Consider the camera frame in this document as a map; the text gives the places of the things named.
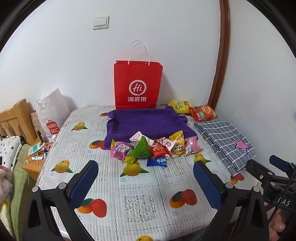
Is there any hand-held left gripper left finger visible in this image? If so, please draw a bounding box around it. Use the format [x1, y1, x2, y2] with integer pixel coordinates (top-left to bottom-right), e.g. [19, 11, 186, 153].
[23, 160, 99, 241]

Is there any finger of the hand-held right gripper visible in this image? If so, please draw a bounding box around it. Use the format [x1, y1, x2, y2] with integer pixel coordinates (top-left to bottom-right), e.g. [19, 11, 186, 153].
[269, 155, 296, 173]
[245, 159, 275, 183]

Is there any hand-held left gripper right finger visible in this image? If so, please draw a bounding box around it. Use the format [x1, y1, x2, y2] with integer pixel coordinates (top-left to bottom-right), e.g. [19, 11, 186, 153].
[193, 161, 270, 241]

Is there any pink silver-edged snack packet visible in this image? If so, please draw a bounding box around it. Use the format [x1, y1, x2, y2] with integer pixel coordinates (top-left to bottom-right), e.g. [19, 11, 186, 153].
[185, 136, 204, 156]

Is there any pink purple snack packet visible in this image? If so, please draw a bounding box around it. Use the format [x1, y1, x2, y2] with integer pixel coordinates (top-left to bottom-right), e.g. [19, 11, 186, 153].
[110, 139, 134, 161]

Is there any yellow triangular snack packet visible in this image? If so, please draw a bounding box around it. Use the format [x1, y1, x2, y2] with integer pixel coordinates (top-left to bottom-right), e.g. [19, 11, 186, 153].
[169, 130, 186, 155]

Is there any blue snack packet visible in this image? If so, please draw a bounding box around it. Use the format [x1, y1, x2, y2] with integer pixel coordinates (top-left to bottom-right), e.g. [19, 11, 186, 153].
[147, 156, 168, 167]

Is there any red snack packet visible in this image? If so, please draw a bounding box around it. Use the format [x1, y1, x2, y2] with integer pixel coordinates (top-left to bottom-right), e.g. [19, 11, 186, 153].
[149, 144, 173, 158]

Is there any green triangular snack packet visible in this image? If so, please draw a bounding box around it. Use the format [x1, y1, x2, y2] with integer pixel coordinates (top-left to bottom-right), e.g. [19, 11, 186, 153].
[128, 136, 152, 159]

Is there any pale pink snack packet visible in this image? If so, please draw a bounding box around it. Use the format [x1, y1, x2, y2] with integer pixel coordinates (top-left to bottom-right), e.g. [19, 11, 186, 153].
[129, 131, 145, 146]

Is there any purple towel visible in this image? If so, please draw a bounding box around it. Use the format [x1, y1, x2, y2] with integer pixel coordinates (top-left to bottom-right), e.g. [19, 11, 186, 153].
[103, 106, 199, 151]

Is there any person's right hand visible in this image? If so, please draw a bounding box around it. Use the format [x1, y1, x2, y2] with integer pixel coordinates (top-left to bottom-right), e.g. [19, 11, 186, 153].
[268, 209, 288, 240]

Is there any grey checkered cloth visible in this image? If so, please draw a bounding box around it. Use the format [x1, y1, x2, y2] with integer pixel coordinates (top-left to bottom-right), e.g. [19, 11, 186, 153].
[194, 120, 256, 178]

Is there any fruit print tablecloth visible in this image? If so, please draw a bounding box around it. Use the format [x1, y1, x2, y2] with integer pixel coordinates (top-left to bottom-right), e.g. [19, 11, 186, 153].
[35, 105, 255, 241]

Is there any wooden nightstand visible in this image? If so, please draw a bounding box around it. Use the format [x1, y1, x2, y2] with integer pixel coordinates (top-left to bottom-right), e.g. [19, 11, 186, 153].
[21, 141, 55, 181]

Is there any teal white box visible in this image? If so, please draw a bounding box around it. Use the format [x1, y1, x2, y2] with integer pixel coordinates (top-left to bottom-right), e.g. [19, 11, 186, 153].
[28, 143, 42, 156]

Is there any green blanket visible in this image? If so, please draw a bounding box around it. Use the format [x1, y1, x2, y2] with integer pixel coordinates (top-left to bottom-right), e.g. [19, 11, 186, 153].
[0, 144, 35, 232]

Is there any orange snack bag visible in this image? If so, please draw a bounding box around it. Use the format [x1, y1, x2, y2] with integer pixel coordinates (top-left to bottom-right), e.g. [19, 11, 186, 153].
[188, 105, 218, 122]

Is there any patterned paper bag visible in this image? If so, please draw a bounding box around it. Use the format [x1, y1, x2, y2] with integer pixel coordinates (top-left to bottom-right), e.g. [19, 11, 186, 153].
[30, 111, 43, 137]

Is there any white plastic bag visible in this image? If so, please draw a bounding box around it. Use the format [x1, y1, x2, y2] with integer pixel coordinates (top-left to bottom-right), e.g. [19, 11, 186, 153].
[35, 88, 71, 142]

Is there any yellow snack bag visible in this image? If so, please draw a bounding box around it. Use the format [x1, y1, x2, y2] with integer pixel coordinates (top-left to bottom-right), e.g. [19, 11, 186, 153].
[168, 100, 195, 114]

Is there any pink cloth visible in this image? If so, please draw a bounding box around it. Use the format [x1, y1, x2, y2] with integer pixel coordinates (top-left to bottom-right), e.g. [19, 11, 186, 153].
[0, 166, 13, 204]

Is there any white black-dotted pillow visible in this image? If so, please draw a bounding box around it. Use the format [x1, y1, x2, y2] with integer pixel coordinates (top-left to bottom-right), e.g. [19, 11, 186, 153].
[0, 136, 22, 172]

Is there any wooden headboard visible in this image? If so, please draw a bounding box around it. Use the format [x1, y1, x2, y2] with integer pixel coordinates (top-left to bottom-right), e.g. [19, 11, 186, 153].
[0, 98, 41, 145]

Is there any red paper bag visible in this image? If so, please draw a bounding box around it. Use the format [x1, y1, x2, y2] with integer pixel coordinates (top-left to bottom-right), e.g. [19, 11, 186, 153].
[113, 40, 163, 110]

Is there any brown door frame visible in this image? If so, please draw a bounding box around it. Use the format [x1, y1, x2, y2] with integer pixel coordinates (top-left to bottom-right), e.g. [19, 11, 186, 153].
[207, 0, 230, 112]

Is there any white light switch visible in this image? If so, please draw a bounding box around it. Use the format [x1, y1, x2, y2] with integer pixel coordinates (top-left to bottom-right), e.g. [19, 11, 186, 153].
[92, 16, 110, 30]

